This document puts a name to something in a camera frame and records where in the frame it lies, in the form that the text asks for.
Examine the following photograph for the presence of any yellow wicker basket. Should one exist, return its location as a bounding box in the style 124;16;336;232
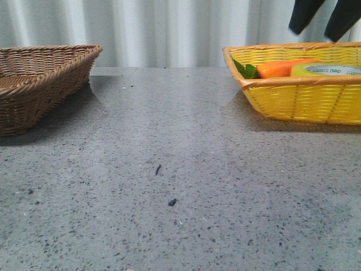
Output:
223;42;360;125

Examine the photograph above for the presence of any orange toy carrot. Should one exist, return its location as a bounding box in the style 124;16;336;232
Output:
232;59;319;79

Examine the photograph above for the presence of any brown wicker basket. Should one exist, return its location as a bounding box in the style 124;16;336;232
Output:
1;45;103;137

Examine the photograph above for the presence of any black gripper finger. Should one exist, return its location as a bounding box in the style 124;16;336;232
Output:
289;0;325;34
324;0;360;42

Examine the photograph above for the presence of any white pleated curtain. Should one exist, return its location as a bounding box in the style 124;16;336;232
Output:
0;0;361;68

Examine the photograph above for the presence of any yellow tape roll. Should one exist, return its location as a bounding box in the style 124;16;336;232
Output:
290;62;360;77

